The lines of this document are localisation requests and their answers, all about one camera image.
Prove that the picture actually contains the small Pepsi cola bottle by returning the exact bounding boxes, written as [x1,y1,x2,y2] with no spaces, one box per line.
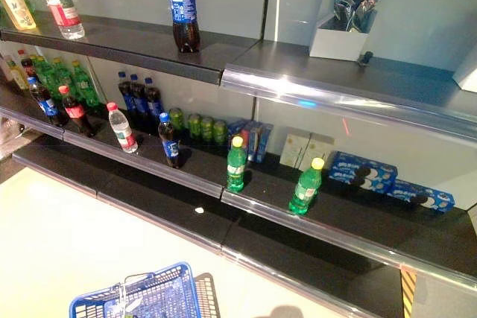
[27,76,69,127]
[157,112,183,169]
[128,74,148,131]
[143,77,163,136]
[117,71,136,125]

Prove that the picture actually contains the blue plastic shopping basket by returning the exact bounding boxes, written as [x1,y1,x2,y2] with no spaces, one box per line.
[69,261,199,318]

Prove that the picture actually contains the dark drink bottle red cap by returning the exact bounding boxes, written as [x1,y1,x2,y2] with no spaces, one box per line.
[19,48,38,80]

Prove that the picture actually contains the black metal shelf board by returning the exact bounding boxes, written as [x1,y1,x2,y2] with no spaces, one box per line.
[10,135,407,318]
[0,10,477,143]
[0,83,477,291]

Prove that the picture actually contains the blue Oreo cookie box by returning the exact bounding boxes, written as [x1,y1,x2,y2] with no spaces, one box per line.
[328,150,399,195]
[387,179,456,216]

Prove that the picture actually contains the clear water bottle red cap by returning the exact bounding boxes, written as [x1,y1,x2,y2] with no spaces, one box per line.
[106,101,139,154]

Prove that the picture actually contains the white cardboard display box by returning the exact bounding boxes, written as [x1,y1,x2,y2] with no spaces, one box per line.
[308,0,382,63]

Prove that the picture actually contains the large Pepsi cola bottle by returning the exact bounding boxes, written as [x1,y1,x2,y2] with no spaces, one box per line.
[162,0,201,54]

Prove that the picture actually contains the small black clip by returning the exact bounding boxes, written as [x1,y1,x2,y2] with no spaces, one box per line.
[356,51,375,69]

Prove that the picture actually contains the Coca-Cola bottle red label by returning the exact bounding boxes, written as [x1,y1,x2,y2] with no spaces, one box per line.
[57,85,97,139]

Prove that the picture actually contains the shiny foil snack packet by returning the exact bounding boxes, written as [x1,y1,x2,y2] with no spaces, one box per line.
[350,0,382,33]
[333,0,357,31]

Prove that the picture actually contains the large clear water bottle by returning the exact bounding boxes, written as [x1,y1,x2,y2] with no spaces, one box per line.
[34,0,86,41]

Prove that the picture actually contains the yellow black hazard tape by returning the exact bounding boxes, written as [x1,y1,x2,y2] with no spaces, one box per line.
[400,269,417,318]

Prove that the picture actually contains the clear plastic price rail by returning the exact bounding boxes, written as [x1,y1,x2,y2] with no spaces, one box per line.
[62,128,225,200]
[219,63,477,143]
[220,188,477,291]
[0,106,67,141]

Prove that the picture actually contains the dark price rail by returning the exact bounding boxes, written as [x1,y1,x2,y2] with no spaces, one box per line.
[0,28,224,86]

